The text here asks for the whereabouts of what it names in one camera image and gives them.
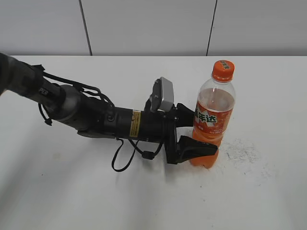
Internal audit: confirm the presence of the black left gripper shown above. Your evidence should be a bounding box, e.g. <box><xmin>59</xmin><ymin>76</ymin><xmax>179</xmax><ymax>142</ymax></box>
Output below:
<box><xmin>163</xmin><ymin>103</ymin><xmax>218</xmax><ymax>164</ymax></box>

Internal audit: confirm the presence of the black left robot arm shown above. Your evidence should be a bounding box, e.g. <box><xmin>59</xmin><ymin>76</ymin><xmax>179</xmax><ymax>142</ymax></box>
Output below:
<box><xmin>0</xmin><ymin>54</ymin><xmax>218</xmax><ymax>164</ymax></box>

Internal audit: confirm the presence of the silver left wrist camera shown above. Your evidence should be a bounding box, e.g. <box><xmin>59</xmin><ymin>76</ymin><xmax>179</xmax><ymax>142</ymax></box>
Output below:
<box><xmin>149</xmin><ymin>77</ymin><xmax>174</xmax><ymax>112</ymax></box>

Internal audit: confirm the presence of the orange bottle cap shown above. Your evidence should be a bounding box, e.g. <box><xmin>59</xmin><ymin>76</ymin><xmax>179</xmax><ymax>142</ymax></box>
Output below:
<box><xmin>212</xmin><ymin>60</ymin><xmax>235</xmax><ymax>83</ymax></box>

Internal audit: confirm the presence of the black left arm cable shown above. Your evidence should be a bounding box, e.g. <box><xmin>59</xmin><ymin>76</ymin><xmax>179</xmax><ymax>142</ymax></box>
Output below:
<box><xmin>110</xmin><ymin>138</ymin><xmax>164</xmax><ymax>172</ymax></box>

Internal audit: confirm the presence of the orange soda plastic bottle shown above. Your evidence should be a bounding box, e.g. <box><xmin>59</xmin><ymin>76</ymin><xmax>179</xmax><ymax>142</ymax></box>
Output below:
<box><xmin>189</xmin><ymin>73</ymin><xmax>237</xmax><ymax>170</ymax></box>

